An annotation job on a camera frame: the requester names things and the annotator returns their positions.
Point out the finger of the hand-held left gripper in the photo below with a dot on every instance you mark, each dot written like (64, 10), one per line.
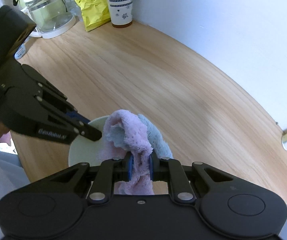
(74, 116)
(83, 130)

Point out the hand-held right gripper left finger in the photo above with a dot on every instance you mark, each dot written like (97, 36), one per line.
(129, 167)

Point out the small white packet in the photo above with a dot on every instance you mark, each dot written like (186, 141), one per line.
(21, 52)

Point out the cream bowl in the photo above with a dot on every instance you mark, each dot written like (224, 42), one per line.
(83, 152)

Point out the glass jug with white lid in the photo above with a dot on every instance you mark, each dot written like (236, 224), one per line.
(48, 12)

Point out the white cup with blue pattern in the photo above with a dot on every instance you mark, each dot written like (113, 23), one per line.
(119, 2)

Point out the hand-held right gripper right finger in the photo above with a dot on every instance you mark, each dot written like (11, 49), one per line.
(151, 167)

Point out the pink and grey fluffy cloth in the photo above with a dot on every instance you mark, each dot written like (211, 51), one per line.
(133, 135)

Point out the crumpled yellow bag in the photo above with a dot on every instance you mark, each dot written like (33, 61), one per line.
(91, 7)

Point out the floral printed cloth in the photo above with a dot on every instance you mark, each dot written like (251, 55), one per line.
(3, 146)

